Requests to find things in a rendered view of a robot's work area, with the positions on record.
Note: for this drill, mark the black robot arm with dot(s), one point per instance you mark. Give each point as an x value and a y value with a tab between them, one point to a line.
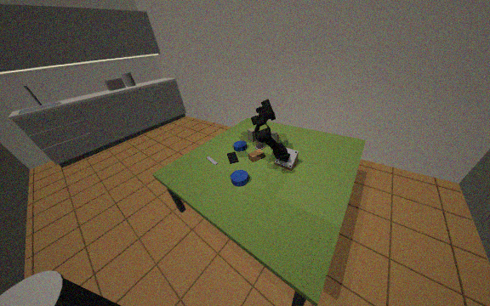
264	135

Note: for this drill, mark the blue short cylinder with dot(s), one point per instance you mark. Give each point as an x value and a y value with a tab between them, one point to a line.
240	146
239	178

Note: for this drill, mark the black flat rectangular pad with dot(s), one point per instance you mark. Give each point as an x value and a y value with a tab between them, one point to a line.
232	157

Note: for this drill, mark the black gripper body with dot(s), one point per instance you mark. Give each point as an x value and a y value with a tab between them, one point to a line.
254	119

